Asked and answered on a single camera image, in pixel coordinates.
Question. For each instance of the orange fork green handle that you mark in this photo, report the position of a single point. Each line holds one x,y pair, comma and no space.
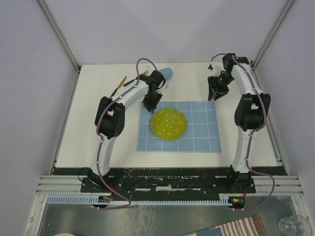
129,82

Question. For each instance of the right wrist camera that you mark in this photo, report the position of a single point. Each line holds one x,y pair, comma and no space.
215,69

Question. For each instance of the green dotted plate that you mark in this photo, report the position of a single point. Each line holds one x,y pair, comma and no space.
169,124

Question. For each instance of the aluminium frame rail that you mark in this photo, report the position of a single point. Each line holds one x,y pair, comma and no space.
278,22

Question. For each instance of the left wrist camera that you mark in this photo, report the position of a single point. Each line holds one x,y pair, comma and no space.
162,91

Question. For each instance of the cream round object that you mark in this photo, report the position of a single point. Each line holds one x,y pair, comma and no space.
64,234

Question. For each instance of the blue cup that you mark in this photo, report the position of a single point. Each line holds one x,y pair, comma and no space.
166,72

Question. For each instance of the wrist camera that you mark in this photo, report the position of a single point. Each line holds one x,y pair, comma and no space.
215,69
162,91

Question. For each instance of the blue checked cloth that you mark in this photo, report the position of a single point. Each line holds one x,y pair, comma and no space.
202,133

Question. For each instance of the orange knife green handle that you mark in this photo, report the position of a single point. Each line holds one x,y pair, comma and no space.
119,86

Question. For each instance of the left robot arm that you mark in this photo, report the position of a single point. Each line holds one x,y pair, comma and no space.
111,115

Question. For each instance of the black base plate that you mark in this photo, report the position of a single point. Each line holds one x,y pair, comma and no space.
194,180

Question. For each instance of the clear glass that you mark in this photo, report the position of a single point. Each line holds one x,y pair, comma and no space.
295,225

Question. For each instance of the striped folded cloth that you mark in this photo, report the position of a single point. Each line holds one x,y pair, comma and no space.
249,226

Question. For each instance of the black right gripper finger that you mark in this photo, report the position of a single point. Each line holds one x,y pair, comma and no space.
212,93
220,95

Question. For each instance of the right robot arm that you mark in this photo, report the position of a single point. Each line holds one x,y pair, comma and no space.
250,115

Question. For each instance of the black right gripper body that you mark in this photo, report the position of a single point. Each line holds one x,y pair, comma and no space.
218,83

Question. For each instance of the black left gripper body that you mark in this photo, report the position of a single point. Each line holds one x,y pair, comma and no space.
151,100

